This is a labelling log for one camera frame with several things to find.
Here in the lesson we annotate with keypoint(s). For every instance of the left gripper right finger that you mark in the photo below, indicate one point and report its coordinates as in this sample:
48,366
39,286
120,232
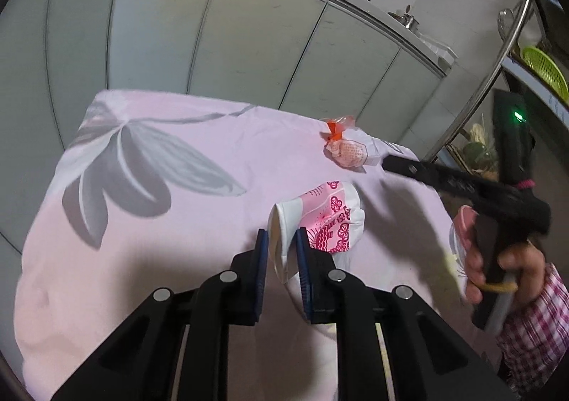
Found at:
389,344

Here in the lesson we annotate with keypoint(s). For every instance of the green melon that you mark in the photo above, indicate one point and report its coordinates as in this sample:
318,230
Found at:
474,153

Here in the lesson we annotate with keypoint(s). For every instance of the orange white snack wrapper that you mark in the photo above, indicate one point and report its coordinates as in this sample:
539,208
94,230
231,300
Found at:
348,146

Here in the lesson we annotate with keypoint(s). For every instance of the plaid sleeve forearm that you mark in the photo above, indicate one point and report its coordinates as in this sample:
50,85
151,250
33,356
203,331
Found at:
534,341

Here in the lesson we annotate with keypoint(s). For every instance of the pink white paper cup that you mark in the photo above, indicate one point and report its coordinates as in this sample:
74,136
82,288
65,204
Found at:
332,215

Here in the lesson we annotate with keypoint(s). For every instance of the steel kettle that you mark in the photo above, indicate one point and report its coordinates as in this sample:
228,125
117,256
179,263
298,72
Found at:
406,19

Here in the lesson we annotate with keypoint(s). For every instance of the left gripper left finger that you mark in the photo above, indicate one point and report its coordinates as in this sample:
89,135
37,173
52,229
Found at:
175,346

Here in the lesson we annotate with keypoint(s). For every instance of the metal storage rack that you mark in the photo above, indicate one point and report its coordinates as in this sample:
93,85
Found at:
546,112

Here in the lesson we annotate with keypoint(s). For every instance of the green plastic colander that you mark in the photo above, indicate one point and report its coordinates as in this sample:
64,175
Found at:
546,69

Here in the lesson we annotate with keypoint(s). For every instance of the kitchen counter cabinets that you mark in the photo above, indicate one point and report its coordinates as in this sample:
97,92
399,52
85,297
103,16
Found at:
318,58

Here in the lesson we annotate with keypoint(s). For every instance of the white tray on counter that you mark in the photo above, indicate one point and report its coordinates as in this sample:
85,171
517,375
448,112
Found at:
441,50

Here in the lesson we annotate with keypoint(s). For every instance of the person's right hand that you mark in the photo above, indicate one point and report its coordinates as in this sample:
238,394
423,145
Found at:
523,258

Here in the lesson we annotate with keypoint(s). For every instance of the pink floral tablecloth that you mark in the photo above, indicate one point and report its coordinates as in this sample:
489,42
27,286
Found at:
162,190

